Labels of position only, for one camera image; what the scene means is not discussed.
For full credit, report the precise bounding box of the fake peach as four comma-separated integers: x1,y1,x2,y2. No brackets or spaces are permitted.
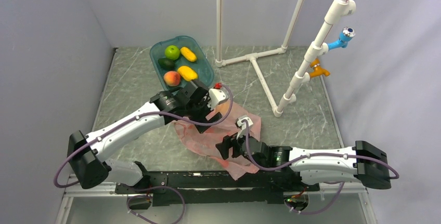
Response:
163,71,181,87

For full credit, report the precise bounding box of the pink plastic bag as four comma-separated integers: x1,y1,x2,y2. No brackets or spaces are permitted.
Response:
174,102,262,180

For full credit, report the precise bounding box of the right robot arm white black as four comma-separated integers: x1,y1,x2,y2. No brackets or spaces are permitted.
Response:
216,129,398,190

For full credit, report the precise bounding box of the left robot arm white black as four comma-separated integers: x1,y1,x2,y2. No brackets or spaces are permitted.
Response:
68,79,231,193

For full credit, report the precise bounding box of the yellow fake mango front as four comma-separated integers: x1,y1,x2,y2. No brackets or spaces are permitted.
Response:
177,65,198,82

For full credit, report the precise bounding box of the dark green fake avocado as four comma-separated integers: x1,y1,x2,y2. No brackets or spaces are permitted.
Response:
158,58,175,71

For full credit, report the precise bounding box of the yellow fake fruit rear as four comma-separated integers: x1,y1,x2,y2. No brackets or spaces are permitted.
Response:
180,47,197,62

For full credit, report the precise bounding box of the green fake apple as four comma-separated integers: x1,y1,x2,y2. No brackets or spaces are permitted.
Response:
164,45,180,60

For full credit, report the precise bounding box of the teal plastic tray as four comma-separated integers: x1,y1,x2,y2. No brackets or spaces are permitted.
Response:
149,35,214,90

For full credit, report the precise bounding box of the orange faucet tap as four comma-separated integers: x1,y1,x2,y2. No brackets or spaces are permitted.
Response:
309,58,330,78

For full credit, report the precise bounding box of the blue faucet tap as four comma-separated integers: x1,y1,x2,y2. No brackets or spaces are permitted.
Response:
327,27,355,50

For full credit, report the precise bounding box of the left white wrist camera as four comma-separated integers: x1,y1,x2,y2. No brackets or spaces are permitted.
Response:
208,83,229,110

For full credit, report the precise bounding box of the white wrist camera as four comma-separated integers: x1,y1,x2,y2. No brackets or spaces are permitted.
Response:
236,115,253,139
208,83,229,110

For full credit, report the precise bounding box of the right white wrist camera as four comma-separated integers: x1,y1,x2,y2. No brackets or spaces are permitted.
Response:
236,115,253,139

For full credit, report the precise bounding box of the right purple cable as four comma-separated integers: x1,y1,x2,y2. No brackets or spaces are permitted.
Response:
241,119,400,216

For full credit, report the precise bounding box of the purple cable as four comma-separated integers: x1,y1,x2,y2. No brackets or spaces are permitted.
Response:
53,84,234,224
241,119,400,216

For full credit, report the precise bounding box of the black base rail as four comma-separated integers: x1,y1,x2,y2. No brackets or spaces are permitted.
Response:
115,170,319,206

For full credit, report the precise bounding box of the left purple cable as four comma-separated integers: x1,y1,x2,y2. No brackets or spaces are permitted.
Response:
53,84,234,224

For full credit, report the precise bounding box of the aluminium extrusion frame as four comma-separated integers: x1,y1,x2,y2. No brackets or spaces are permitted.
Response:
55,183,375,223

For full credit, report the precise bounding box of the white PVC pipe frame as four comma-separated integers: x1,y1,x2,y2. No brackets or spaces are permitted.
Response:
215,0,356,117

